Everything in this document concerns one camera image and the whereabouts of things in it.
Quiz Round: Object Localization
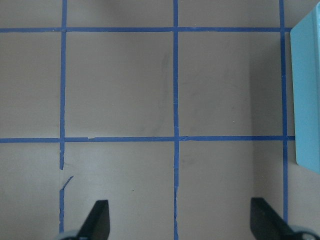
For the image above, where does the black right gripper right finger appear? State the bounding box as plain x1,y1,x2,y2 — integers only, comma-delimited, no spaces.
250,197,296,240

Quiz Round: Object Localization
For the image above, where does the light blue plastic bin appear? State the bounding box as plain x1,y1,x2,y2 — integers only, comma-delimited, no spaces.
290,4,320,173

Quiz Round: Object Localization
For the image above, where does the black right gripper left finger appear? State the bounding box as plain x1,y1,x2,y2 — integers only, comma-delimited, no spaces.
75,200,111,240

